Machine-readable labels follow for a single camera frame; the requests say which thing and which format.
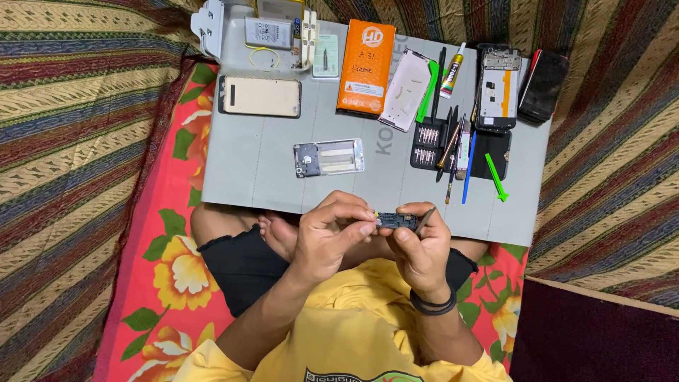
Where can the black wristbands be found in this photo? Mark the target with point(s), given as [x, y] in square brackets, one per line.
[434, 305]

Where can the black pen-shaped tool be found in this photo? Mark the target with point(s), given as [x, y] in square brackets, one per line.
[438, 85]

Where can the green arrow-shaped pry tool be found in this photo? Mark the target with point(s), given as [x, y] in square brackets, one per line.
[496, 178]

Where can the silver phone middle frame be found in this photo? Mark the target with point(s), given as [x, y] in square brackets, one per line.
[329, 158]

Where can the person's left hand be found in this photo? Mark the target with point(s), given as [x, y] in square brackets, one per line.
[318, 244]

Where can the dark maroon cloth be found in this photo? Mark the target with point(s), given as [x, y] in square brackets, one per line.
[594, 339]

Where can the person's right hand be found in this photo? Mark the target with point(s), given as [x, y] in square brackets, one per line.
[424, 260]

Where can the gold phone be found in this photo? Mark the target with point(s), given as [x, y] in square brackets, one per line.
[261, 96]

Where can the yellow-label glue tube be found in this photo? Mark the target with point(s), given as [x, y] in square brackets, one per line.
[452, 71]

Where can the black phone with red edge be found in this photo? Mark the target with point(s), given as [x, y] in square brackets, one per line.
[544, 87]

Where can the person's foot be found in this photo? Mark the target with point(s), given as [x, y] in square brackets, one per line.
[281, 236]

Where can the striped woven bed cover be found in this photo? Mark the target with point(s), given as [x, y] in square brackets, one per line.
[74, 159]

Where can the blue plastic pry stick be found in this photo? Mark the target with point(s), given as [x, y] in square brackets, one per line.
[469, 175]

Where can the white phone frame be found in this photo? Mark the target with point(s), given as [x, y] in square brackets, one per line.
[406, 90]

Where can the grey work mat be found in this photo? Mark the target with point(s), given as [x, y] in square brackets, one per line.
[265, 159]

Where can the orange parts packet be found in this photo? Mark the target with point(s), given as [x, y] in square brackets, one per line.
[367, 69]

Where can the black thin spudger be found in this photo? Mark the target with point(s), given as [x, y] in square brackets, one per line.
[451, 183]

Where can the yellow shirt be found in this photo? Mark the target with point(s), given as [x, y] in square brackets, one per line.
[350, 339]

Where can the small dark circuit board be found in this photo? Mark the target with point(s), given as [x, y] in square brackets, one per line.
[395, 220]

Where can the grey phone battery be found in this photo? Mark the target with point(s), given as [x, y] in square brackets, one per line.
[268, 33]

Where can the white plastic tray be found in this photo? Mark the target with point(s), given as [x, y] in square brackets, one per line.
[233, 37]

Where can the opened phone with board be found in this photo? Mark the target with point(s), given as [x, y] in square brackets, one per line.
[497, 90]

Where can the pink floral cloth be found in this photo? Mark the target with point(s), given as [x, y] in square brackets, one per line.
[159, 265]

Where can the black screwdriver bit case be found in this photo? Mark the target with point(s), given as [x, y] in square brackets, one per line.
[493, 151]

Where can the black shorts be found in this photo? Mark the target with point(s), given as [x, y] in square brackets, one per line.
[238, 270]

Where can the green flat pry tool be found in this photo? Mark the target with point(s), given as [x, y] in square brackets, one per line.
[427, 95]

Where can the metal pry tool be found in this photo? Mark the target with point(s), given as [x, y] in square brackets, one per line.
[426, 220]

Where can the clear packet with tweezers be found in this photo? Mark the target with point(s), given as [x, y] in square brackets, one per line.
[325, 58]

